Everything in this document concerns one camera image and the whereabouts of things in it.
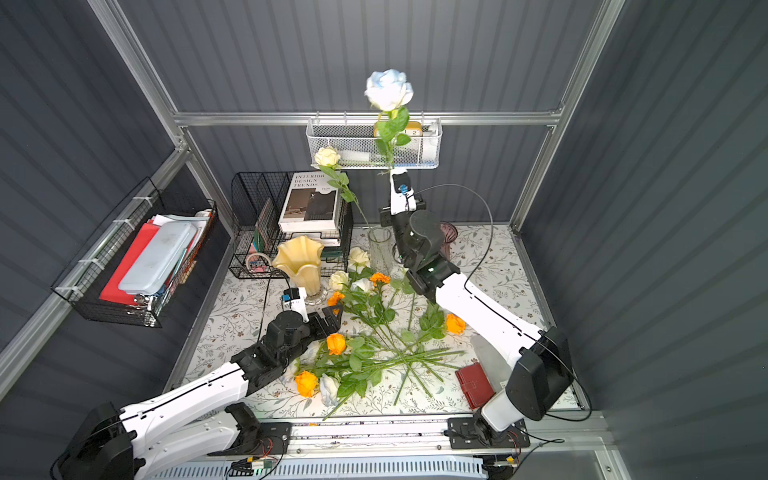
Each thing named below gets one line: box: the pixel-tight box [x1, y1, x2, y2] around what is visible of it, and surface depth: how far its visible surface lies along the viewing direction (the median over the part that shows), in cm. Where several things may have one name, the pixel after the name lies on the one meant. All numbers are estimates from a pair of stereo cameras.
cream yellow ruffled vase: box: [272, 235, 324, 296], surface depth 90 cm
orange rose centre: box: [326, 332, 347, 356], surface depth 86 cm
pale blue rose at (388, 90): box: [364, 69, 414, 170], surface depth 50 cm
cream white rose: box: [314, 146, 373, 232], surface depth 82 cm
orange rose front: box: [296, 371, 318, 398], surface depth 80 cm
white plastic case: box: [118, 221, 198, 295], surface depth 71 cm
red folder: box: [99, 220, 160, 305], surface depth 71 cm
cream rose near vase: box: [329, 270, 350, 291], surface depth 101 cm
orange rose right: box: [446, 313, 467, 336], surface depth 91 cm
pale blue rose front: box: [320, 373, 340, 407], surface depth 79 cm
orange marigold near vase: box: [327, 291, 345, 307], surface depth 98 cm
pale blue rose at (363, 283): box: [350, 278, 373, 292], surface depth 100 cm
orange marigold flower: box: [369, 272, 391, 287], surface depth 102 cm
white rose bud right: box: [348, 247, 370, 273], surface depth 108 cm
